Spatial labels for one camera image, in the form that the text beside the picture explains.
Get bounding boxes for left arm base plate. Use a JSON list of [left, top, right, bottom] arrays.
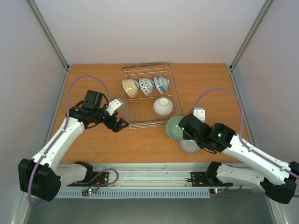
[[68, 172, 109, 187]]

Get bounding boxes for pink patterned bowl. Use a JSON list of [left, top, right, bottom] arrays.
[[138, 77, 154, 96]]

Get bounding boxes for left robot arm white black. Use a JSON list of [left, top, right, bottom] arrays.
[[18, 90, 128, 202]]

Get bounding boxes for wire dish rack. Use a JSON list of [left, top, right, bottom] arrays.
[[121, 63, 183, 129]]

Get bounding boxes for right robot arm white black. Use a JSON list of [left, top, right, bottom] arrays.
[[178, 114, 299, 204]]

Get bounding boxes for aluminium frame rails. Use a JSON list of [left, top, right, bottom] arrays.
[[22, 0, 278, 189]]

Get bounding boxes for grey slotted cable duct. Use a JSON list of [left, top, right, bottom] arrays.
[[56, 189, 210, 199]]

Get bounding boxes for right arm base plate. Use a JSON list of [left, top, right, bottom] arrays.
[[187, 172, 233, 187]]

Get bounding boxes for blue floral white bowl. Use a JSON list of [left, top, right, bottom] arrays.
[[154, 76, 170, 95]]

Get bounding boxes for white upturned bowl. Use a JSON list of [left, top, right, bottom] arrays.
[[153, 97, 174, 117]]

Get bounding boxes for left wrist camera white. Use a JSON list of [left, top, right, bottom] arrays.
[[106, 98, 124, 116]]

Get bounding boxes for left circuit board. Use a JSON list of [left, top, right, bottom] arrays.
[[82, 189, 97, 196]]

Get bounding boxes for yellow patterned bowl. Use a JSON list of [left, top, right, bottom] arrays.
[[122, 79, 139, 98]]

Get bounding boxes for right circuit board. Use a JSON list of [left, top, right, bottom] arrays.
[[210, 187, 228, 194]]

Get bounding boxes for circuit board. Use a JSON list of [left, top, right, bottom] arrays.
[[210, 187, 228, 194], [82, 189, 97, 196]]

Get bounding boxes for grey speckled bowl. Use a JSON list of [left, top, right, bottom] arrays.
[[179, 140, 200, 154]]

